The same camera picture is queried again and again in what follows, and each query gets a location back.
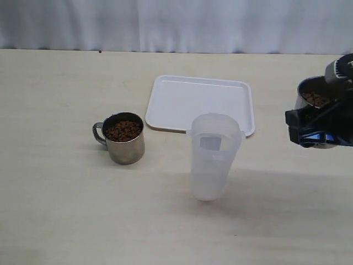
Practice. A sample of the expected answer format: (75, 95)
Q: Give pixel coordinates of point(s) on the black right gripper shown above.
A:
(328, 125)

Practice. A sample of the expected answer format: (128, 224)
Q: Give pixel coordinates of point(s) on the steel mug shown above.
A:
(314, 92)
(122, 134)

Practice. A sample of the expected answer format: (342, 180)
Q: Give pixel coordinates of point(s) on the clear plastic pitcher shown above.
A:
(215, 141)

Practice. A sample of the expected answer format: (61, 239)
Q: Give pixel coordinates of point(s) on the white curtain backdrop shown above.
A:
(255, 27)

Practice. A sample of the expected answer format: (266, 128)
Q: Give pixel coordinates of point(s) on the white plastic tray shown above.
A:
(175, 101)

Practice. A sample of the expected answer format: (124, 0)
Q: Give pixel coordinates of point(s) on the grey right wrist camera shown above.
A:
(339, 70)

